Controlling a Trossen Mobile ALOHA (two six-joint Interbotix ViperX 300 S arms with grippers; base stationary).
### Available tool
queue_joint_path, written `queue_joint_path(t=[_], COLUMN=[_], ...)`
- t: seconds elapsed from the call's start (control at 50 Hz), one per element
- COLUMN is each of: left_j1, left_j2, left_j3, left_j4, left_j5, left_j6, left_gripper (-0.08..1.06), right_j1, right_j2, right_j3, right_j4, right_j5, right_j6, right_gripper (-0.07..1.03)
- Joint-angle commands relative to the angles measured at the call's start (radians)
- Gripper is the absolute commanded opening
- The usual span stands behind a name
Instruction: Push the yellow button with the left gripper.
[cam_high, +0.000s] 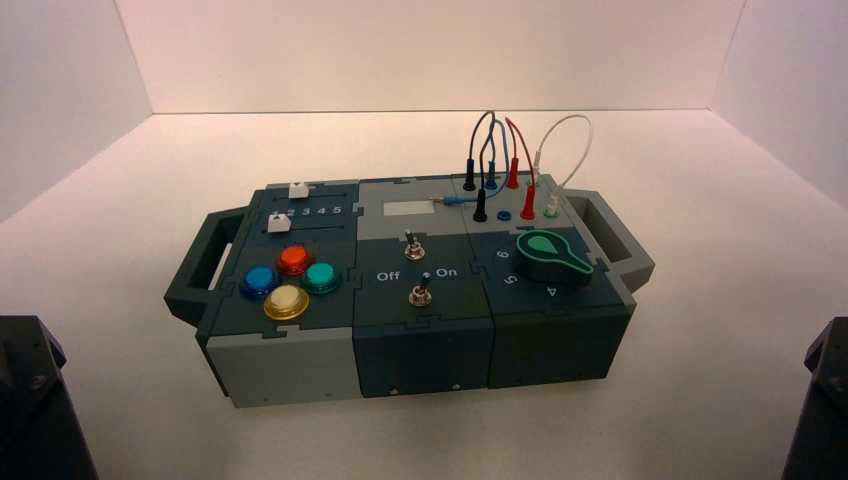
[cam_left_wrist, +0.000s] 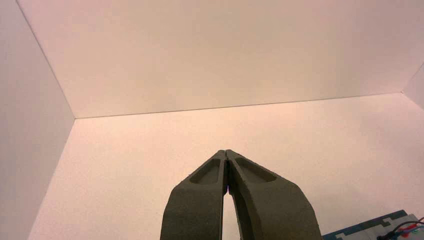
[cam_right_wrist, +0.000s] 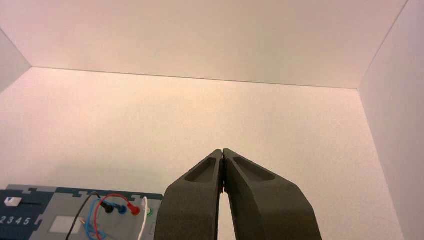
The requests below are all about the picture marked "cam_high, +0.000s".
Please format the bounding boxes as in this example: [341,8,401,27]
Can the blue push button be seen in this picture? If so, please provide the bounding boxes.
[239,266,282,301]

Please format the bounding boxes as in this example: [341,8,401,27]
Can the red banana plug cable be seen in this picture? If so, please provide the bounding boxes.
[504,117,539,221]

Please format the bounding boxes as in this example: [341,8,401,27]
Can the green pointer rotary knob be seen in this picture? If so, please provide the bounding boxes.
[515,229,595,288]

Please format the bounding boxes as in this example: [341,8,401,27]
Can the white banana plug cable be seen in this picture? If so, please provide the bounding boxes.
[533,114,594,219]

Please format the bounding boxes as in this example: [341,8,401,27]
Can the dark teal modular control box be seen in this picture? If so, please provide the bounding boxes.
[163,173,656,409]

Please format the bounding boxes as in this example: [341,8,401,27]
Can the teal push button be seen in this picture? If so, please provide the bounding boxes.
[301,261,343,296]

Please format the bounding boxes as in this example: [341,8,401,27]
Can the black banana plug cable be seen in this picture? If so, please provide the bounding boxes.
[462,110,497,223]

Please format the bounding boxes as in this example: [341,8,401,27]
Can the orange push button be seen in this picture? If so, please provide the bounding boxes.
[276,245,315,278]

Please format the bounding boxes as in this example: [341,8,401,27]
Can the blue banana plug cable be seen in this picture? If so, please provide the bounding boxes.
[429,123,512,208]

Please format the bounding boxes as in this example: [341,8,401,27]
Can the yellow push button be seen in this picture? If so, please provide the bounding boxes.
[263,285,311,322]

